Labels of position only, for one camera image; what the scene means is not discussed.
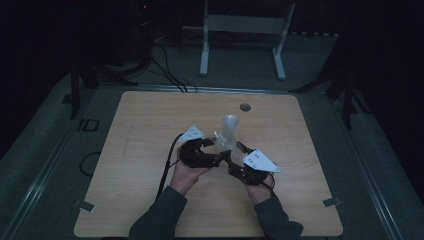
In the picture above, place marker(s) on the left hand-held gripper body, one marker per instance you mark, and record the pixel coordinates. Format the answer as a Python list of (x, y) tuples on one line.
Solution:
[(196, 155)]

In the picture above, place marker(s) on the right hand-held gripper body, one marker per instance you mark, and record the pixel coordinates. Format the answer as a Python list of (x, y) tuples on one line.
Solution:
[(255, 166)]

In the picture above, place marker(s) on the clear plastic bottle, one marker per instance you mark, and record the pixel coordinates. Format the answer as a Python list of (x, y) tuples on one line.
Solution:
[(230, 136)]

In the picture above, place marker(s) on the person's left hand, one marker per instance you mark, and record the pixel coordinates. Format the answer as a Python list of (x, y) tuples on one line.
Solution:
[(186, 178)]

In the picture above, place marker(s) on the person's right hand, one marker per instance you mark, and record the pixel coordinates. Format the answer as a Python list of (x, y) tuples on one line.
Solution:
[(260, 191)]

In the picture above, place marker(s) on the grey tape piece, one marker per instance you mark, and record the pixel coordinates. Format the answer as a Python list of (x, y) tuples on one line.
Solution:
[(84, 205), (332, 201)]

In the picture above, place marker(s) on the black tripod stand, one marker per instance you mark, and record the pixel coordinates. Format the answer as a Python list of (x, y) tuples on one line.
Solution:
[(346, 96), (76, 90)]

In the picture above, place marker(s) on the white metal stand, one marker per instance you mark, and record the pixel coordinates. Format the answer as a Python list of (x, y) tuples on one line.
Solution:
[(241, 24)]

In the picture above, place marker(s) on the dark equipment rack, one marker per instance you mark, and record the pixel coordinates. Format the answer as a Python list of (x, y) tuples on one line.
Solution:
[(143, 30)]

